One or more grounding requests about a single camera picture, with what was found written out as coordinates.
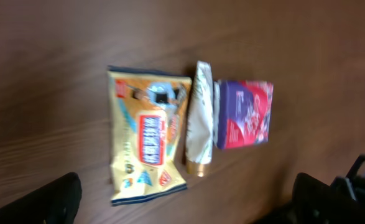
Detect red purple tissue pack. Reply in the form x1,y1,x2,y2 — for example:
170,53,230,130
213,80,274,149

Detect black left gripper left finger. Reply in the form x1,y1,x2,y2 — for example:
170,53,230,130
0,172,82,224

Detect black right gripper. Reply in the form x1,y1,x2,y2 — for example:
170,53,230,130
331,154,365,211

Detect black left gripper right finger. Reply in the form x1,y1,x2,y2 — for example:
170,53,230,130
292,173,361,224

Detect yellow wet wipes packet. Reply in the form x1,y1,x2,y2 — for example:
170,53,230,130
108,66,192,206

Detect white tube gold cap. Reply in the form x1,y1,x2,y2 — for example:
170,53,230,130
185,61,214,177

